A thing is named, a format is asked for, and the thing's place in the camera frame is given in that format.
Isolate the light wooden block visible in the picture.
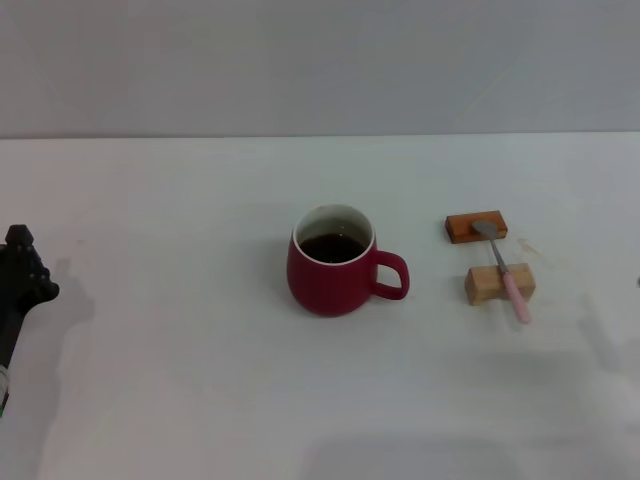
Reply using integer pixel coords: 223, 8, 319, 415
464, 262, 537, 307

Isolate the dark orange wooden block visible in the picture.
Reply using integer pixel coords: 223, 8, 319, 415
444, 210, 510, 245

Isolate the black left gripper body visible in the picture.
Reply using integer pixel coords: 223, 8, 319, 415
0, 243, 41, 371

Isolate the pink handled metal spoon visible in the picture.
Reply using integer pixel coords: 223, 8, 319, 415
471, 219, 533, 325

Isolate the red ceramic cup with coffee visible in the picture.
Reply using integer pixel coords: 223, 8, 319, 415
286, 203, 411, 318

